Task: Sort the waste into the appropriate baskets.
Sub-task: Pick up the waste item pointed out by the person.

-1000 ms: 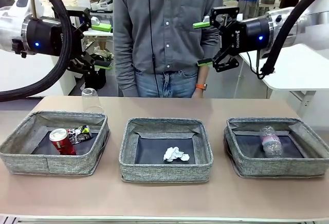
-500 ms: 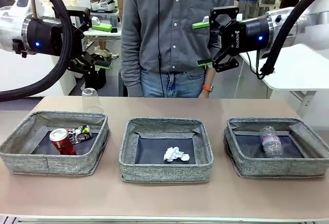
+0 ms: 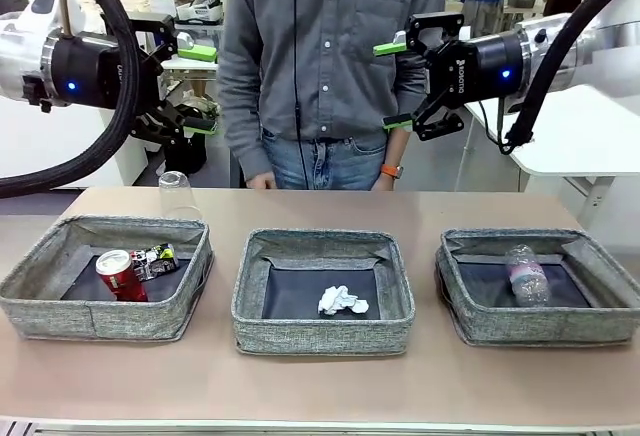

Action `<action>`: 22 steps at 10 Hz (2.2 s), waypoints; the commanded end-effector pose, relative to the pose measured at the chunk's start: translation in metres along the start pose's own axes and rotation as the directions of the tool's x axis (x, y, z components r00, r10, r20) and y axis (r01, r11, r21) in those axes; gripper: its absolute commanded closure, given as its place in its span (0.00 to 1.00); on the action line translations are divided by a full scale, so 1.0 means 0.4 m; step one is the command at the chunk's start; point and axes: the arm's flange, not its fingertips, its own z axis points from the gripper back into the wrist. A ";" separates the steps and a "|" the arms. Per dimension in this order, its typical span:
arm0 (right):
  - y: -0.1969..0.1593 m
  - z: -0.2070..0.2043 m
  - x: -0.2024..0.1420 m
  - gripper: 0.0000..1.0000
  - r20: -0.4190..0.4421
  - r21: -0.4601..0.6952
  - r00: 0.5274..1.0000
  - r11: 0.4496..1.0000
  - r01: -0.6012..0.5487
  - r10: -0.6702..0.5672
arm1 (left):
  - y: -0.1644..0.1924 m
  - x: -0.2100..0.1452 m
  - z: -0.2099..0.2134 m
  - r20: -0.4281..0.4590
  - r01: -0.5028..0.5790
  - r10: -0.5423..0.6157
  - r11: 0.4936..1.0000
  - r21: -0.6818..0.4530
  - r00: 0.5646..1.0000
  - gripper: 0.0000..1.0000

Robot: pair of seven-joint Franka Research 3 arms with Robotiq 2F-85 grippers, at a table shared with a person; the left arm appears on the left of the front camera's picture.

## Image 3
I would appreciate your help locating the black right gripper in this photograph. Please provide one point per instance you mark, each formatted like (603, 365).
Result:
(490, 71)

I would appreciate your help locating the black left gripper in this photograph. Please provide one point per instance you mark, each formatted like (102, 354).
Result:
(85, 71)

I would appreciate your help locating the crushed black can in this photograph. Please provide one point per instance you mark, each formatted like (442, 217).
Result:
(157, 263)

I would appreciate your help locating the crushed red can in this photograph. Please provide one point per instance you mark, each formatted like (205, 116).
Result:
(122, 281)

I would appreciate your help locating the clear plastic bottle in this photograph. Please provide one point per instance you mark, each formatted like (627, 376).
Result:
(527, 276)

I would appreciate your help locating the white paper ball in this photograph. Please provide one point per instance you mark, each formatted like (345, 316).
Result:
(337, 298)

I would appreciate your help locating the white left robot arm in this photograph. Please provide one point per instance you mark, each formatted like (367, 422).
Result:
(20, 56)

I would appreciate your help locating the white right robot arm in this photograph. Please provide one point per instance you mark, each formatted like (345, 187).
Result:
(600, 46)

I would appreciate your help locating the person's left forearm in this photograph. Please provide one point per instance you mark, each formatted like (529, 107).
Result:
(397, 148)

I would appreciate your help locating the person's left hand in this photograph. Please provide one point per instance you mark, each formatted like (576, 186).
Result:
(387, 184)

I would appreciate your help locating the person's right hand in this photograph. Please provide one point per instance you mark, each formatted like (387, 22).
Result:
(260, 182)

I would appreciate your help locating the black backpack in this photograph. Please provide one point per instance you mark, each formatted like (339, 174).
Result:
(187, 156)

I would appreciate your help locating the white black sneaker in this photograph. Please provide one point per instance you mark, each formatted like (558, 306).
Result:
(200, 8)

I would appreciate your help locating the white jar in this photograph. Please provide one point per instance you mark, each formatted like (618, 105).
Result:
(162, 6)

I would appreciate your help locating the person in grey shirt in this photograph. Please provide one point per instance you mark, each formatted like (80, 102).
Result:
(330, 81)

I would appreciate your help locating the orange wrist watch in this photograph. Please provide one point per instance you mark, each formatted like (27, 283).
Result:
(392, 171)

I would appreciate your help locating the clear plastic cup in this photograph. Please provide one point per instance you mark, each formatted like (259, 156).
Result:
(177, 201)

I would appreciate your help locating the grey fabric basket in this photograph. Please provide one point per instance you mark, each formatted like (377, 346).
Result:
(135, 323)
(540, 326)
(320, 336)

